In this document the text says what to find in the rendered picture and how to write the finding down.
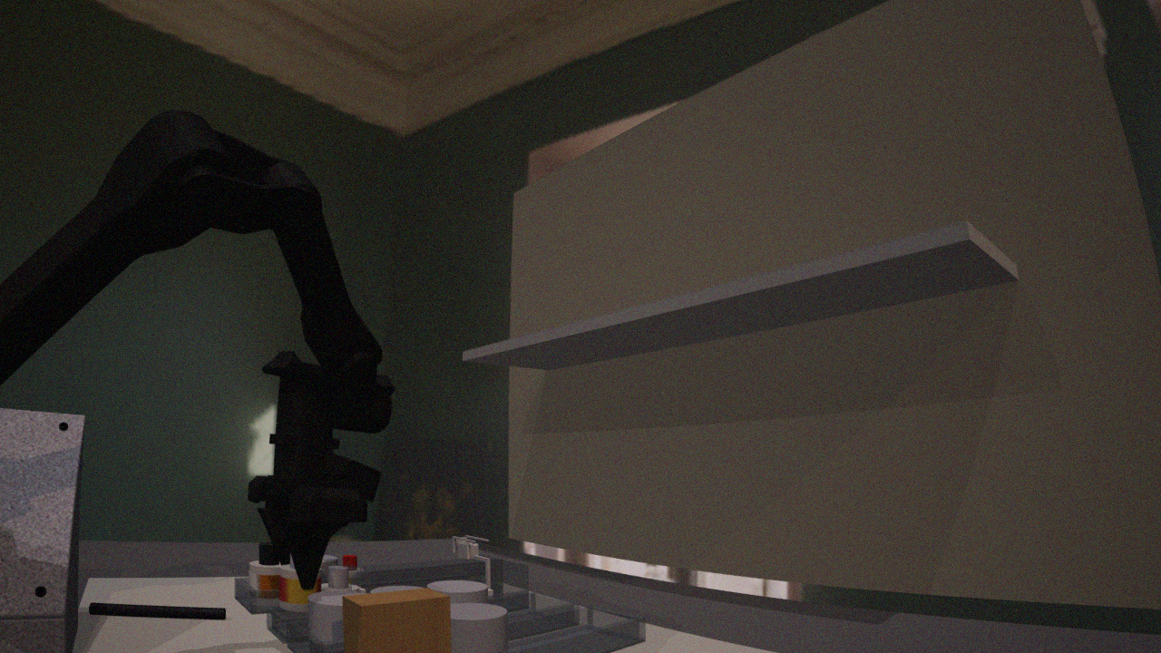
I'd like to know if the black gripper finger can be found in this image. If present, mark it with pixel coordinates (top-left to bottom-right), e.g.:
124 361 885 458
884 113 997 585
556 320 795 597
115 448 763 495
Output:
258 507 293 566
280 517 349 590

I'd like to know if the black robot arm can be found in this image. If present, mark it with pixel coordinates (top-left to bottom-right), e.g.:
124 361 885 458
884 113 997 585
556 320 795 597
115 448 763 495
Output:
0 109 396 435

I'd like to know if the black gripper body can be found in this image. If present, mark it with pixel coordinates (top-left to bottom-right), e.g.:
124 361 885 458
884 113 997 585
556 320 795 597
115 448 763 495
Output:
248 424 367 522

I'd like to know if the brown box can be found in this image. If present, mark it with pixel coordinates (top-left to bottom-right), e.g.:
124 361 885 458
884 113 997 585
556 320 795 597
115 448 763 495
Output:
342 588 452 653

